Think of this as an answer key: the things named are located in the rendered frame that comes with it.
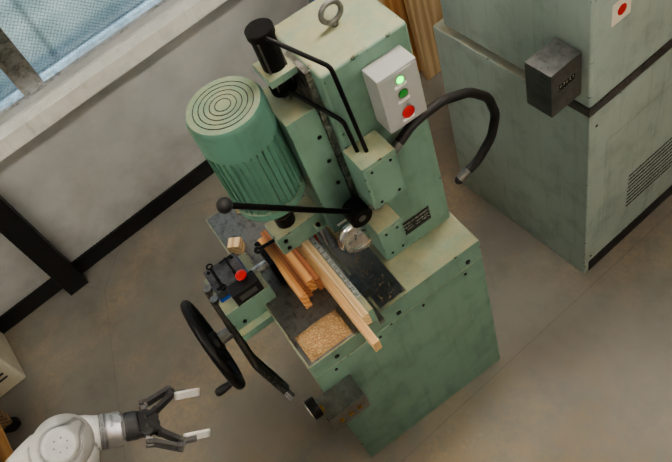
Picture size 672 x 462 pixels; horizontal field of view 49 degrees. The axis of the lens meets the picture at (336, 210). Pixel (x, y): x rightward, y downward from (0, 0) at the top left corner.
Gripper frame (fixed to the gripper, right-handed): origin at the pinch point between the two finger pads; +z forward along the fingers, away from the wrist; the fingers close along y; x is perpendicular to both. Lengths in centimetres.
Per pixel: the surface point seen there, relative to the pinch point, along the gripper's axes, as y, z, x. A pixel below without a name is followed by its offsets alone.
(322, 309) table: -0.9, 30.1, -35.1
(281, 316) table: 2.7, 20.6, -30.8
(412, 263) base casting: 7, 58, -39
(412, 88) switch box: 0, 42, -98
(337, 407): -10.5, 35.5, -4.9
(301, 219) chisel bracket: 13, 26, -54
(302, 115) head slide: 6, 20, -90
